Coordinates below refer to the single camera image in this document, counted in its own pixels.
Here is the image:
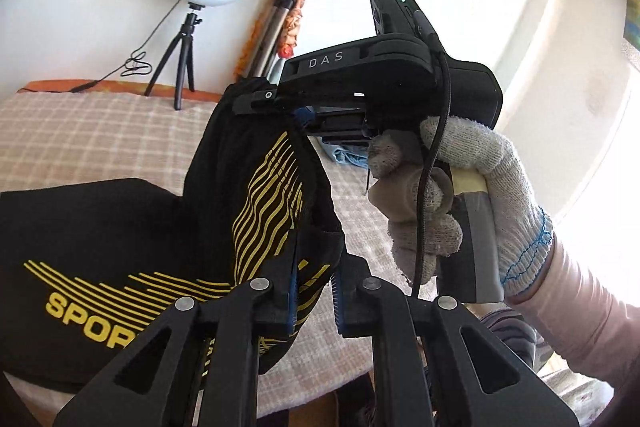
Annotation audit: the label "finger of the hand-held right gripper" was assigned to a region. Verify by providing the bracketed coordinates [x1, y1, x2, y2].
[231, 78, 306, 116]
[293, 106, 327, 136]

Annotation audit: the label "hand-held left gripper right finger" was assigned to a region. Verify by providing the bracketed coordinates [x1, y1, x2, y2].
[333, 256, 581, 427]

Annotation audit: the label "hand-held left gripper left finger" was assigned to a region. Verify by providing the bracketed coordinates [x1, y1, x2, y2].
[52, 251, 302, 427]

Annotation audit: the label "black pants with yellow stripes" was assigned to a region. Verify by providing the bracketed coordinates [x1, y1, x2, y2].
[0, 77, 347, 394]

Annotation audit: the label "person's right forearm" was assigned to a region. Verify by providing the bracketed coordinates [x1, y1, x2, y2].
[502, 237, 640, 390]

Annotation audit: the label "person's right hand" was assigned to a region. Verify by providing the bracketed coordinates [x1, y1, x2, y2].
[366, 114, 555, 299]

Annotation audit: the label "light blue cloth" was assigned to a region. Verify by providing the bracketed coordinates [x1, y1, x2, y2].
[322, 141, 372, 168]

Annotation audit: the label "folded silver tripod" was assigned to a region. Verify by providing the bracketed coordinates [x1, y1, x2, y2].
[247, 0, 295, 80]

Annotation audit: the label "folded tripod with orange cloth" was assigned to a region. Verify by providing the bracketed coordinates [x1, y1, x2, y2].
[232, 0, 307, 82]

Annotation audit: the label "black tripod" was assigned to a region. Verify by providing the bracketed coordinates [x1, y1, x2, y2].
[144, 4, 197, 110]

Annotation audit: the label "beige checked blanket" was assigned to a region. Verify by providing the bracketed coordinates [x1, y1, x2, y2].
[0, 89, 437, 419]

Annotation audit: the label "grey striped cloth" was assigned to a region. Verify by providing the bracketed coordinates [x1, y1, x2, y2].
[479, 308, 540, 374]

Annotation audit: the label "orange mattress edge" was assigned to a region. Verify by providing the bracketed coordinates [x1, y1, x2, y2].
[17, 78, 224, 104]

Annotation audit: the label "colourful curtain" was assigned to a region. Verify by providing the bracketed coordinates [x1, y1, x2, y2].
[621, 0, 640, 72]

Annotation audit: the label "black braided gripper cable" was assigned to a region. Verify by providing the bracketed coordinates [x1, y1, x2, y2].
[409, 7, 454, 299]

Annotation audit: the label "thin black ring light cable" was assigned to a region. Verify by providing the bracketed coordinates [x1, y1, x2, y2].
[70, 1, 182, 94]

